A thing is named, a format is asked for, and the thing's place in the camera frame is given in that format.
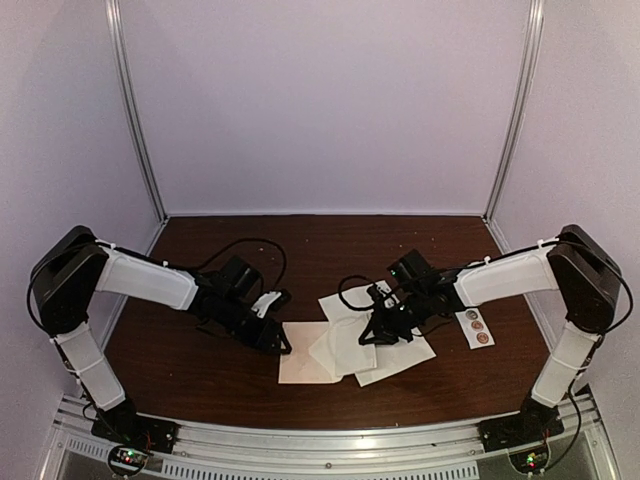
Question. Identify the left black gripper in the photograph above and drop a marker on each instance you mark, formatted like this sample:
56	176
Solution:
265	337

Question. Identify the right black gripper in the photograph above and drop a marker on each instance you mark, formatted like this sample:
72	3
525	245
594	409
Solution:
383	332

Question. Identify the cream envelope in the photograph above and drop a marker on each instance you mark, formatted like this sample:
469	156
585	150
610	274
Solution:
311	360

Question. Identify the white letter paper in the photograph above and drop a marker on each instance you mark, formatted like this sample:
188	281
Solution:
339	352

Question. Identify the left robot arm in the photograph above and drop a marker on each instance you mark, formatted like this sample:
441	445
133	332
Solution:
63	283

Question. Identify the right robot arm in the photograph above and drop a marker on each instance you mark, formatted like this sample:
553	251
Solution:
572	264

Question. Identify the white paper sheet on table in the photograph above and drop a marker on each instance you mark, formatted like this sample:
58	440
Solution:
391	359

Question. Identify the sticker strip with seals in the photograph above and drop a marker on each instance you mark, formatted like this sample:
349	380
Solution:
475	329

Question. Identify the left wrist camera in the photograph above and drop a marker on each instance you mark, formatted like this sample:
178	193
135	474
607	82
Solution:
270	301

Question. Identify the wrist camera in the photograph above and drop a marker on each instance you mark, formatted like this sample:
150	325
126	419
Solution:
381	297
270	301

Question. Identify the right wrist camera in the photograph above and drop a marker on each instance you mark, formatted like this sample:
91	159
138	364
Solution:
381	297

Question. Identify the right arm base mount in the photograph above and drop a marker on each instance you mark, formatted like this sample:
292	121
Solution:
524	439

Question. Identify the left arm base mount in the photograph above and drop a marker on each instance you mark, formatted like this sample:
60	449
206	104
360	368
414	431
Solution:
133	452

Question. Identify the right aluminium frame post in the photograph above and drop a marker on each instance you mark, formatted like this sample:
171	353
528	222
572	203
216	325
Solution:
529	60

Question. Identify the aluminium frame post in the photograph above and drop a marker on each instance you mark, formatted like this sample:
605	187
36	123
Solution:
132	115
529	60

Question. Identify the left aluminium frame post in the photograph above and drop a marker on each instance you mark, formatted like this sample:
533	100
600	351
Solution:
132	115

